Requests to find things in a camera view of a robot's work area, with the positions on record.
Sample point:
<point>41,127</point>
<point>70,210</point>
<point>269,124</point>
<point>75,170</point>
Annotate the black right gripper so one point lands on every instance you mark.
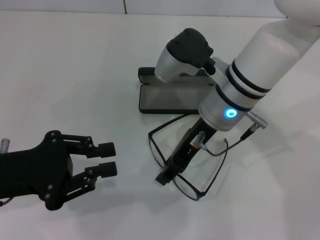
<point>185,152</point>

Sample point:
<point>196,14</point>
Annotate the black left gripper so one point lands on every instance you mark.
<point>32,172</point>

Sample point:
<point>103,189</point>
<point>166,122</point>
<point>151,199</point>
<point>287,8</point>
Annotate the black glasses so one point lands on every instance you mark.
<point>202,193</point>

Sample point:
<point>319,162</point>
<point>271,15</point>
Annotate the black glasses case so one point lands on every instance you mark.
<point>162,100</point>

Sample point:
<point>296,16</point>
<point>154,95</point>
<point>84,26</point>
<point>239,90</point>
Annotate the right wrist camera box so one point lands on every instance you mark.
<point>190,47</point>

